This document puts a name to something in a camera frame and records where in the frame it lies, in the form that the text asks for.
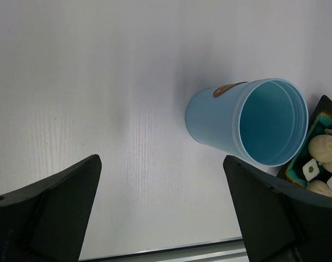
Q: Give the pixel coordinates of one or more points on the steamed bun lower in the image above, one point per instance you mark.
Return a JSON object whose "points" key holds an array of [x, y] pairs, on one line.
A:
{"points": [[319, 187]]}

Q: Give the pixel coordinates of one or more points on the rice roll green centre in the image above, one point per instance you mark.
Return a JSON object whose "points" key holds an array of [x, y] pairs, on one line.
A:
{"points": [[310, 169]]}

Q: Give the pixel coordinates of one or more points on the steamed bun upper left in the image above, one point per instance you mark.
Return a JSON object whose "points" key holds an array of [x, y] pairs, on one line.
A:
{"points": [[320, 148]]}

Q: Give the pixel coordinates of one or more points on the black square teal plate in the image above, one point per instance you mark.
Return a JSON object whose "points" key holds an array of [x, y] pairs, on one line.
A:
{"points": [[320, 120]]}

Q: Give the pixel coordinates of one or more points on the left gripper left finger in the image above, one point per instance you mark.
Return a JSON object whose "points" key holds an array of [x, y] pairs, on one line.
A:
{"points": [[47, 220]]}

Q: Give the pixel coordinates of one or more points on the blue cylindrical lunch container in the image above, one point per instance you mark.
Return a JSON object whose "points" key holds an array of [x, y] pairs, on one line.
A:
{"points": [[263, 121]]}

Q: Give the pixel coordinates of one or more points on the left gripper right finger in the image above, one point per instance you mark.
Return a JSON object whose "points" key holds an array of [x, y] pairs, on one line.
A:
{"points": [[279, 221]]}

